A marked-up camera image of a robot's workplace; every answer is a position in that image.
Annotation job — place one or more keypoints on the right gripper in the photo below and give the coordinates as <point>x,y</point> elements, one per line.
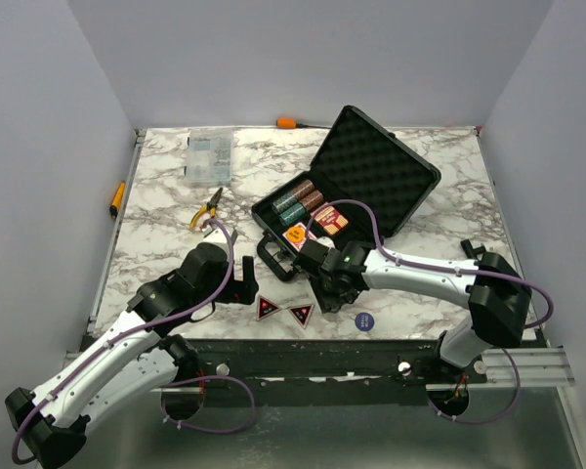
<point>327,302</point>

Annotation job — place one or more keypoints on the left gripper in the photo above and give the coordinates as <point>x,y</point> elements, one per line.
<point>241,291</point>

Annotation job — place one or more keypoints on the green chip stack front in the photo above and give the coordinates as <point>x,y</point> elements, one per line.
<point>292,214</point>

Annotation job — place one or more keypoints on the green chip stack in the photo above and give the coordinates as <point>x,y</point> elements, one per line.
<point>284,202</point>
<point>292,214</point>

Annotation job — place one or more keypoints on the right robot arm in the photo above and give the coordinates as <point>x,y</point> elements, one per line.
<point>496,298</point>

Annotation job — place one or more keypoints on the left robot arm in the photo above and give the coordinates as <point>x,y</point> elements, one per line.
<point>136,355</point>

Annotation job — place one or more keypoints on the black poker set case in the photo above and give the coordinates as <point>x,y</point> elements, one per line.
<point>358,160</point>

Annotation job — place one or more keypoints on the left all-in triangle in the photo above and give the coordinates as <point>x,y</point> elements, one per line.
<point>265,308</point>

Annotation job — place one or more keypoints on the all-in triangle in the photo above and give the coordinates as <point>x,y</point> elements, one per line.
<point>302,314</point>
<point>265,308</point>

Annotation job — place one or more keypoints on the right all-in triangle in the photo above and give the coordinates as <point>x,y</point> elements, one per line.
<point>302,314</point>

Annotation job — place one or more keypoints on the blue small blind button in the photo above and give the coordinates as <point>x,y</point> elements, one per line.
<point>364,321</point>

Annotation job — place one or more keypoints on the brown chip stack front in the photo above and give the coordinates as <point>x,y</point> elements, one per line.
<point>312,200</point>

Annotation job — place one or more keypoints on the brown chip stack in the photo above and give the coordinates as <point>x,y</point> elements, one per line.
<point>312,200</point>
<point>303,189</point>

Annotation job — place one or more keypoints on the green chip stack rear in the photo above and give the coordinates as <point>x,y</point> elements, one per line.
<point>284,202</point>

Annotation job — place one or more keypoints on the brown chip stack rear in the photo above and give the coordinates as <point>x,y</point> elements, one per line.
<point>303,189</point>

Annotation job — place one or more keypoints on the clear plastic screw box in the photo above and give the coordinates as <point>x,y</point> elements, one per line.
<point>208,157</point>

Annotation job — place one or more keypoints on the black t-shaped knob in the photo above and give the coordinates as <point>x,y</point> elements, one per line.
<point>471,251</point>

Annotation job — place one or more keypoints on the orange tool at left edge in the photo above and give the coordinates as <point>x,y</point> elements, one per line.
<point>116,201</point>

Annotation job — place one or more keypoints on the orange screwdriver at back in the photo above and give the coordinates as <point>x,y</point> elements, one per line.
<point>290,124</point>

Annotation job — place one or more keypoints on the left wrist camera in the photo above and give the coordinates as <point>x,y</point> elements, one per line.
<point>220,238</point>

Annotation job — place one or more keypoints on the yellow handled pliers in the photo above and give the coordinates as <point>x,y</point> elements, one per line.
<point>209,209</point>

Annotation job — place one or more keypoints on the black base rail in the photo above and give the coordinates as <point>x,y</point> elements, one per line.
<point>289,373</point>

